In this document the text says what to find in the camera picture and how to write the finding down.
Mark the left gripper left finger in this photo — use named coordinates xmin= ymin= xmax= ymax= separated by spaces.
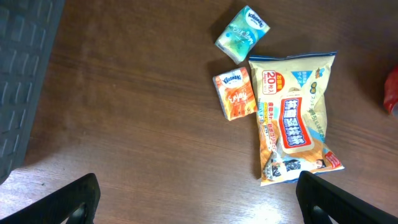
xmin=1 ymin=173 xmax=101 ymax=224

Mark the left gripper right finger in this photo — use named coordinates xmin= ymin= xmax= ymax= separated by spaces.
xmin=296 ymin=171 xmax=397 ymax=224

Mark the yellow wet wipes bag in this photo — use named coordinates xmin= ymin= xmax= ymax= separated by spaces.
xmin=249 ymin=52 xmax=344 ymax=186

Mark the red snack bag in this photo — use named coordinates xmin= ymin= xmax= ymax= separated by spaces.
xmin=383 ymin=66 xmax=398 ymax=118

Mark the orange tissue pack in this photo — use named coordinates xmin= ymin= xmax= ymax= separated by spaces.
xmin=213 ymin=67 xmax=257 ymax=121

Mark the teal tissue pack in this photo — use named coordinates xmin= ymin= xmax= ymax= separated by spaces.
xmin=215 ymin=6 xmax=270 ymax=64

